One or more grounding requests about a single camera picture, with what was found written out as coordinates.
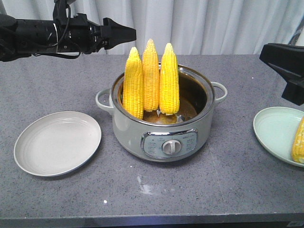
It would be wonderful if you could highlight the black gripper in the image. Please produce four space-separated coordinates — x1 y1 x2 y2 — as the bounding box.
56 13 136 54

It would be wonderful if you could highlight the grey pleated curtain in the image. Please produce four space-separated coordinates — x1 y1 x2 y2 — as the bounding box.
0 0 304 56

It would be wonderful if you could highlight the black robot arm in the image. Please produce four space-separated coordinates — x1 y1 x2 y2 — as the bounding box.
0 13 136 62

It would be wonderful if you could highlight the yellow corn cob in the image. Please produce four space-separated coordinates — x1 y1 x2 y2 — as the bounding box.
123 47 144 119
291 117 304 164
160 43 180 115

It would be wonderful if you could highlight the beige round plate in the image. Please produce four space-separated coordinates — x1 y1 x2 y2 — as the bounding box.
14 111 102 177

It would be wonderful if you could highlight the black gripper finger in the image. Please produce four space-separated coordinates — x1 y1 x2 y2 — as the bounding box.
259 43 304 105

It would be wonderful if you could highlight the green round plate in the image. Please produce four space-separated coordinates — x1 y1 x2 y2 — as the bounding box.
253 107 304 168

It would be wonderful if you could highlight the green electric cooking pot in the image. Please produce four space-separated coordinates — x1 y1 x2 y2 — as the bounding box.
95 65 228 162

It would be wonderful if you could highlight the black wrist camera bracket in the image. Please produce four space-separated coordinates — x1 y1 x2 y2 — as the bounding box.
53 0 76 27

